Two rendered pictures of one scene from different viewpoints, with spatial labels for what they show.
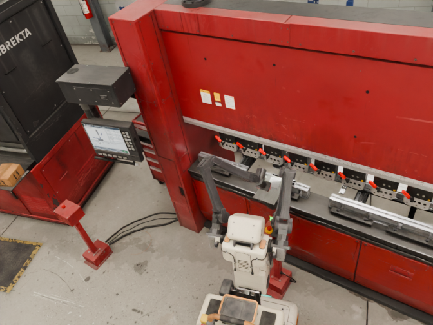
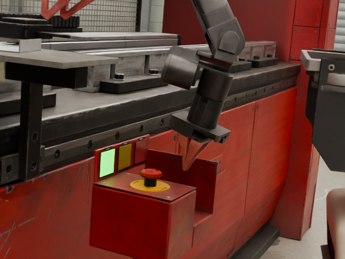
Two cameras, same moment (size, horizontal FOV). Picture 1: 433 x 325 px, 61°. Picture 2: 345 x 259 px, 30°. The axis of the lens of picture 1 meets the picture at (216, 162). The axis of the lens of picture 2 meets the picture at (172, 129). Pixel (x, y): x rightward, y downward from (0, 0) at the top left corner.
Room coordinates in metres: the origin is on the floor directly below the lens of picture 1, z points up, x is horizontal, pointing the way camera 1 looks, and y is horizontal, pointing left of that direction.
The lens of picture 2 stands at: (2.01, 0.78, 1.10)
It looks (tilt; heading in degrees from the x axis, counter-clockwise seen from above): 11 degrees down; 253
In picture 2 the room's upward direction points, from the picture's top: 5 degrees clockwise
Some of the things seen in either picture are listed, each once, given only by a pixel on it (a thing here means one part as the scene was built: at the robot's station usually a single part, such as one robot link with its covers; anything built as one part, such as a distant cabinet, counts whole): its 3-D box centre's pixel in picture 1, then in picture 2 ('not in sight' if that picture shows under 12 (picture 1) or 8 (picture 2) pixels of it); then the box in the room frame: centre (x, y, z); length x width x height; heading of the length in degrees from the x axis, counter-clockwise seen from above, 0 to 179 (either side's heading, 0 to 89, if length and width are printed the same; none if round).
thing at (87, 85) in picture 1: (111, 120); not in sight; (2.52, 0.76, 1.53); 0.51 x 0.25 x 0.85; 62
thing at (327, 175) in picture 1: (326, 167); not in sight; (1.80, -0.76, 1.26); 0.15 x 0.09 x 0.17; 50
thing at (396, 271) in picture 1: (401, 273); (216, 168); (1.26, -1.15, 0.59); 0.15 x 0.02 x 0.07; 50
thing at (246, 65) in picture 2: not in sight; (233, 67); (1.09, -1.51, 0.89); 0.30 x 0.05 x 0.03; 50
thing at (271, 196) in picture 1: (270, 189); (27, 55); (1.93, -0.38, 1.00); 0.26 x 0.18 x 0.01; 140
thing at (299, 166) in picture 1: (299, 159); not in sight; (1.93, -0.61, 1.26); 0.15 x 0.09 x 0.17; 50
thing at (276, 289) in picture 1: (276, 281); not in sight; (1.66, -0.32, 0.06); 0.25 x 0.20 x 0.12; 137
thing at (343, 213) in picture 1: (351, 216); (136, 82); (1.61, -0.90, 0.89); 0.30 x 0.05 x 0.03; 50
